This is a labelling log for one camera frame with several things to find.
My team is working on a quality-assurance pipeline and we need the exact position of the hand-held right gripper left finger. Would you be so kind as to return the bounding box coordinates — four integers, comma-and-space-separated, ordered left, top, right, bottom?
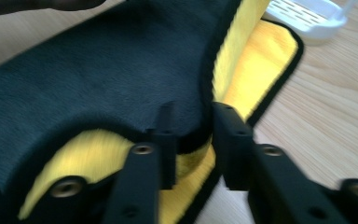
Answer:
102, 102, 179, 224

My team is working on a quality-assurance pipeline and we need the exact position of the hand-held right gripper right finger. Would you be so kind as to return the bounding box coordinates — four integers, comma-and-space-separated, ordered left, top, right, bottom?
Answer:
211, 101, 350, 224

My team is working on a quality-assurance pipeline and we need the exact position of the dark grey and yellow towel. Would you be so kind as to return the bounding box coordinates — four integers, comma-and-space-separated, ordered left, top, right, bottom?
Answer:
0, 0, 305, 224

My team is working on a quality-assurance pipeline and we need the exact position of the white rack with handle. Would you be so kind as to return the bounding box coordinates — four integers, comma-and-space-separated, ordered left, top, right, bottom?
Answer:
261, 0, 358, 47

